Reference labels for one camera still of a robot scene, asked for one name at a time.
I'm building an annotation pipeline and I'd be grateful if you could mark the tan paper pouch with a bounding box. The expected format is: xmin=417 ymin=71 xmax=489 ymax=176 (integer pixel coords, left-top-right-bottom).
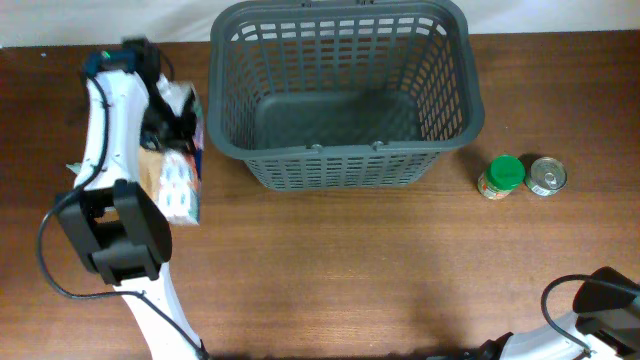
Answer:
xmin=138 ymin=147 xmax=164 ymax=200

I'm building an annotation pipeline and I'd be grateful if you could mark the multicolour tissue pack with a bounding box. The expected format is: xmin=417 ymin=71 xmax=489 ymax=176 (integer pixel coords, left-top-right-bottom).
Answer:
xmin=154 ymin=78 xmax=204 ymax=226

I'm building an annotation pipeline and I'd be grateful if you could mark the grey plastic basket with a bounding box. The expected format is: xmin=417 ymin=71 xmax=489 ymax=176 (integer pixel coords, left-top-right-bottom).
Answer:
xmin=207 ymin=0 xmax=485 ymax=192

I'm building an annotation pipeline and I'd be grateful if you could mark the green lid jar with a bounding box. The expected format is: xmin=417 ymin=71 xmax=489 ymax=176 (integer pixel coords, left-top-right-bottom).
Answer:
xmin=477 ymin=155 xmax=526 ymax=200

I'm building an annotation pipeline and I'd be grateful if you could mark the silver tin can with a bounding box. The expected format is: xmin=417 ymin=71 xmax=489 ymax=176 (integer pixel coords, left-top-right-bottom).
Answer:
xmin=525 ymin=157 xmax=568 ymax=197

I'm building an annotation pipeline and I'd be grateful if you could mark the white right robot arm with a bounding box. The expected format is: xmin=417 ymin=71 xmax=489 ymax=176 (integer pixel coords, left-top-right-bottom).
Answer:
xmin=471 ymin=267 xmax=639 ymax=360

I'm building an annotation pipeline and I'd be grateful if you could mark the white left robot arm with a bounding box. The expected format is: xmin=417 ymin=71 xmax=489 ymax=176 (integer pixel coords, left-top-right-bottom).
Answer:
xmin=43 ymin=37 xmax=209 ymax=359

